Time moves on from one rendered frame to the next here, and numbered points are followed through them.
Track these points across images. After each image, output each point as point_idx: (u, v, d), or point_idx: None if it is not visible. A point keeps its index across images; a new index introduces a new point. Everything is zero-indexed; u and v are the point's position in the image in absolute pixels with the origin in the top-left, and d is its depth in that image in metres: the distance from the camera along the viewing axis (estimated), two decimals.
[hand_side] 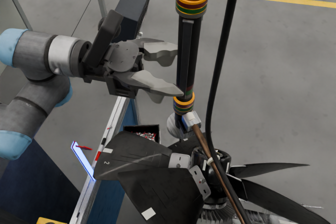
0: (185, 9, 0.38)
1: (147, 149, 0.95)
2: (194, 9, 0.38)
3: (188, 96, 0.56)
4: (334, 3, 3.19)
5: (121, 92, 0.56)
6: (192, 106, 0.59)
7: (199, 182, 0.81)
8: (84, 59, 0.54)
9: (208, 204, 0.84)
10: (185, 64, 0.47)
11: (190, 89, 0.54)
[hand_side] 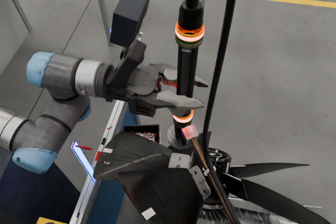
0: (184, 41, 0.43)
1: (147, 149, 0.95)
2: (191, 41, 0.43)
3: (187, 112, 0.61)
4: (334, 3, 3.19)
5: (141, 111, 0.61)
6: (191, 120, 0.64)
7: (199, 182, 0.81)
8: (108, 82, 0.58)
9: (208, 204, 0.84)
10: (185, 84, 0.52)
11: None
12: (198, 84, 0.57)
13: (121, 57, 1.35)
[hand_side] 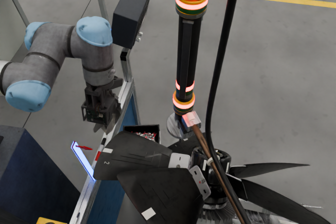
0: (185, 10, 0.38)
1: (147, 149, 0.95)
2: (194, 9, 0.38)
3: (188, 96, 0.56)
4: (334, 3, 3.19)
5: (107, 116, 0.76)
6: (192, 106, 0.59)
7: (199, 182, 0.81)
8: None
9: (208, 204, 0.84)
10: (185, 64, 0.47)
11: (190, 90, 0.54)
12: (107, 126, 0.88)
13: (121, 57, 1.35)
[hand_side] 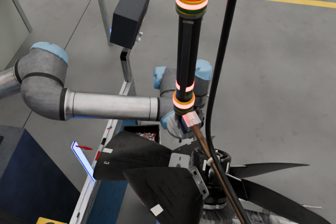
0: (185, 10, 0.38)
1: (200, 146, 1.10)
2: (194, 9, 0.38)
3: (188, 96, 0.56)
4: (334, 3, 3.19)
5: None
6: (192, 106, 0.59)
7: (177, 167, 0.91)
8: None
9: None
10: (185, 64, 0.47)
11: (190, 90, 0.54)
12: None
13: (121, 57, 1.35)
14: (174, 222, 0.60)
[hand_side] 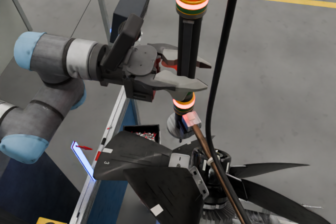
0: (186, 10, 0.38)
1: (200, 145, 1.10)
2: (194, 9, 0.38)
3: (188, 96, 0.56)
4: (334, 3, 3.19)
5: (138, 95, 0.56)
6: (192, 106, 0.59)
7: (177, 167, 0.91)
8: (102, 63, 0.54)
9: None
10: (186, 62, 0.47)
11: None
12: (200, 64, 0.52)
13: None
14: (174, 222, 0.60)
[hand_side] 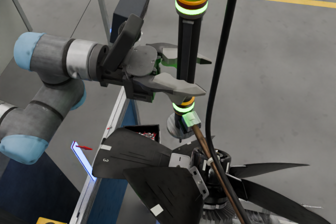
0: (185, 10, 0.38)
1: (200, 145, 1.10)
2: (194, 9, 0.38)
3: (188, 96, 0.56)
4: (334, 3, 3.19)
5: (138, 96, 0.56)
6: (192, 106, 0.59)
7: None
8: (102, 63, 0.54)
9: None
10: (185, 64, 0.47)
11: None
12: (201, 61, 0.53)
13: None
14: (174, 222, 0.60)
